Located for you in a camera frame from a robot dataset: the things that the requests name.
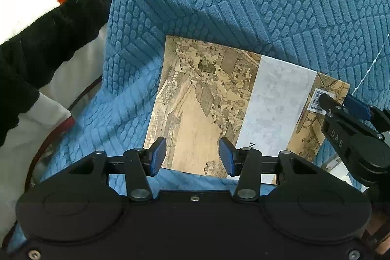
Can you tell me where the striped red black white blanket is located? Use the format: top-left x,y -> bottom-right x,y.
1,0 -> 112,237

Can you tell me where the blue textured sofa cover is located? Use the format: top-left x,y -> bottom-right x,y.
44,0 -> 389,177

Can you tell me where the thin white string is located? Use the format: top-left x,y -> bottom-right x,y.
351,32 -> 390,96

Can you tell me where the tan painting cover notebook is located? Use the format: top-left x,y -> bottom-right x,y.
144,36 -> 350,177

